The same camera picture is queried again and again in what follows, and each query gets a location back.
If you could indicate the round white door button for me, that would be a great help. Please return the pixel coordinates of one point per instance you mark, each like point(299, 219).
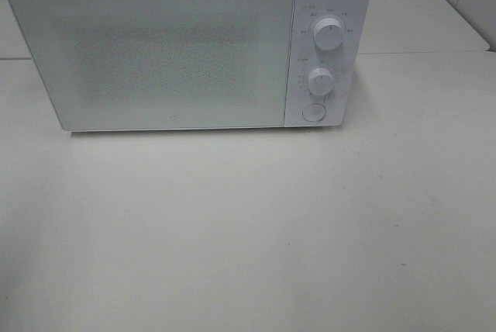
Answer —
point(314, 112)

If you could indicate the white timer knob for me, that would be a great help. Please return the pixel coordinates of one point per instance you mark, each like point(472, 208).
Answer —
point(321, 81)

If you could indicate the white microwave door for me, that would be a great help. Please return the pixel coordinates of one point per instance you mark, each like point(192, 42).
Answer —
point(160, 64)

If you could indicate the upper white power knob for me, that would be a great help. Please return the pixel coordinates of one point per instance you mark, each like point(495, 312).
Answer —
point(328, 33)

